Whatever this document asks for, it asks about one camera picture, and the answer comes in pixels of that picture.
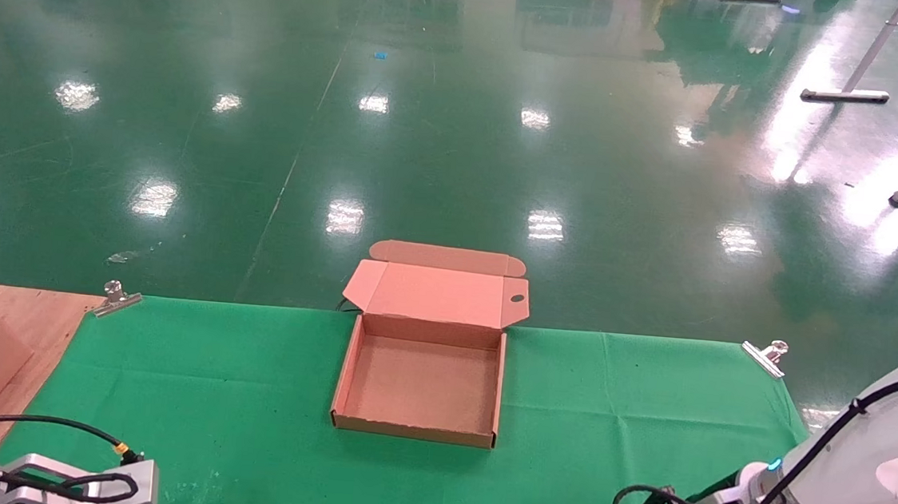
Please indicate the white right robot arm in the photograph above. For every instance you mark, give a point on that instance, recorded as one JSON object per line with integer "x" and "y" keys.
{"x": 882, "y": 454}

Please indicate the open brown cardboard box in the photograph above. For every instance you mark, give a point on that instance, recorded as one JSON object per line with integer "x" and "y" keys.
{"x": 422, "y": 386}

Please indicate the silver metal binder clip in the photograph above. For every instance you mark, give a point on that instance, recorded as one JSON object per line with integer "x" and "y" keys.
{"x": 118, "y": 300}
{"x": 765, "y": 357}

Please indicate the green table cloth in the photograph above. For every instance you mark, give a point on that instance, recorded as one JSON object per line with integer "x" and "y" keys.
{"x": 319, "y": 474}

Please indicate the clear plastic floor scrap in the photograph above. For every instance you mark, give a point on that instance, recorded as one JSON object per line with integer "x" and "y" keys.
{"x": 124, "y": 257}

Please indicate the brown wooden board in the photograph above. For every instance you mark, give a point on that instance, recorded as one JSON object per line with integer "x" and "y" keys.
{"x": 51, "y": 317}

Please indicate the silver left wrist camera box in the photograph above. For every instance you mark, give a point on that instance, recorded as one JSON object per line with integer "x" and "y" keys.
{"x": 86, "y": 488}

